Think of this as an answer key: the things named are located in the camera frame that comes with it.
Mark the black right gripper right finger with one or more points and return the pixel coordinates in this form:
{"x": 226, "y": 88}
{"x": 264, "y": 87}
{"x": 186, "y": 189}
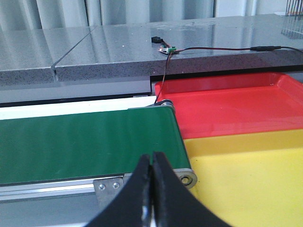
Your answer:
{"x": 174, "y": 205}

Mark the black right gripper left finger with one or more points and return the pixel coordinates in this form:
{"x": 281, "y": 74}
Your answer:
{"x": 132, "y": 206}

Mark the green conveyor belt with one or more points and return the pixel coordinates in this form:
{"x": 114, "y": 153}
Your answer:
{"x": 83, "y": 145}

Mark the yellow plastic tray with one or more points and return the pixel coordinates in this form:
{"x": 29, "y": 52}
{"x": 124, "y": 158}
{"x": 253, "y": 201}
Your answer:
{"x": 251, "y": 180}

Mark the red plastic tray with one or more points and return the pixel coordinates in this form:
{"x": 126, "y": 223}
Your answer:
{"x": 234, "y": 104}

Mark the grey granite counter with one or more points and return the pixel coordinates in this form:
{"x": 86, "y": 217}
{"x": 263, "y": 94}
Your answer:
{"x": 66, "y": 55}

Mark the small green circuit board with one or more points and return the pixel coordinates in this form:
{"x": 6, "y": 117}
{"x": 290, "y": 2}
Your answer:
{"x": 168, "y": 50}

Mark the black plug connector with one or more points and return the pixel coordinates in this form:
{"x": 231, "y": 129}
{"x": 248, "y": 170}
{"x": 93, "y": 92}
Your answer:
{"x": 157, "y": 40}

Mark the grey curtain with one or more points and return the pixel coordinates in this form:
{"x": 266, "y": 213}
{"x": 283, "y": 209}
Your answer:
{"x": 45, "y": 14}

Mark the aluminium conveyor frame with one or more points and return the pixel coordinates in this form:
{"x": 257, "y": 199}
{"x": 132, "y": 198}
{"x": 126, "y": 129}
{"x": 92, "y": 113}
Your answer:
{"x": 67, "y": 202}

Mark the wire rack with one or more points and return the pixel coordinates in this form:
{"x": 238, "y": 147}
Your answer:
{"x": 293, "y": 20}

